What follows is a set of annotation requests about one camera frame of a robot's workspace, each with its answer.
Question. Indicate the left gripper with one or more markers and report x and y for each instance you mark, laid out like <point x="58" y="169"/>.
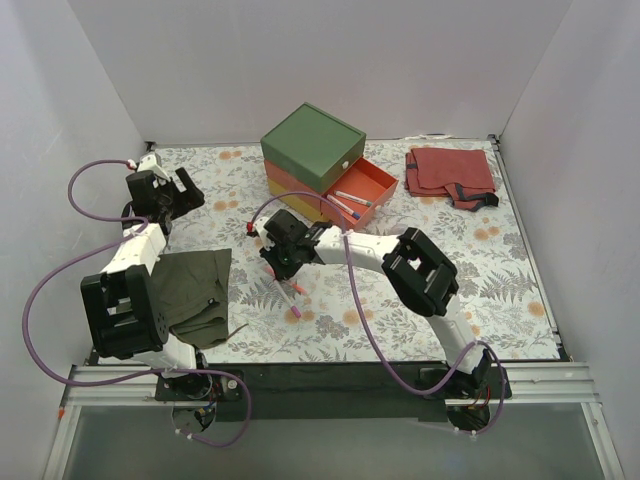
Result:
<point x="176" y="192"/>

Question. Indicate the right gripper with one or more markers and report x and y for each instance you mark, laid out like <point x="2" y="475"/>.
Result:
<point x="279" y="259"/>

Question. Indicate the orange pink marker pen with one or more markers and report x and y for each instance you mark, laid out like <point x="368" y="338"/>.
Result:
<point x="290" y="283"/>

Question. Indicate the yellow bottom drawer box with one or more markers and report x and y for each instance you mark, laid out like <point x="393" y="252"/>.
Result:
<point x="308" y="207"/>

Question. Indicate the white blue marker pen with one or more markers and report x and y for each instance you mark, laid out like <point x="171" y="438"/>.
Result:
<point x="343" y="207"/>

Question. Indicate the pink drawer box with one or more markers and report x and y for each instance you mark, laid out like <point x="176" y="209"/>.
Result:
<point x="363" y="179"/>

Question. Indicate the white teal marker pen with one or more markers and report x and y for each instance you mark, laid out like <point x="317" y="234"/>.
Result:
<point x="353" y="198"/>

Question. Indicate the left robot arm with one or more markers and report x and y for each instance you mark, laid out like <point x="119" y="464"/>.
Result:
<point x="134" y="302"/>

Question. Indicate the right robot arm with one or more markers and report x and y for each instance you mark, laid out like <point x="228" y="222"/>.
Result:
<point x="424" y="279"/>

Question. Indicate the white magenta marker pen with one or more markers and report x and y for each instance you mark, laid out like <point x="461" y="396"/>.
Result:
<point x="292" y="307"/>

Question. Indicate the floral patterned table mat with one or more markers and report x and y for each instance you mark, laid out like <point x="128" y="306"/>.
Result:
<point x="498" y="287"/>

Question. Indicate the olive green folded cloth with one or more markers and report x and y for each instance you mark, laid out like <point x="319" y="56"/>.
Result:
<point x="193" y="294"/>

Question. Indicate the red folded cloth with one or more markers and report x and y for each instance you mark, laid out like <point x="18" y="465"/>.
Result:
<point x="463" y="176"/>

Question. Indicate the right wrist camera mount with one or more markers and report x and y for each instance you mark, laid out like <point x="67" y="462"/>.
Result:
<point x="257" y="229"/>

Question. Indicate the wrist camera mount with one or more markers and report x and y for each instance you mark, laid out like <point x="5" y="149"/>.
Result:
<point x="257" y="229"/>
<point x="150" y="165"/>

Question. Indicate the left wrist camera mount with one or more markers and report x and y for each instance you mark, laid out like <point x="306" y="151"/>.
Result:
<point x="150" y="165"/>

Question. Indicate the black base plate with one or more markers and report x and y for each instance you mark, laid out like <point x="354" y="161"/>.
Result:
<point x="335" y="390"/>

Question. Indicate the aluminium frame rail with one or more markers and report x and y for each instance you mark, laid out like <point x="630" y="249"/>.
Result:
<point x="528" y="382"/>

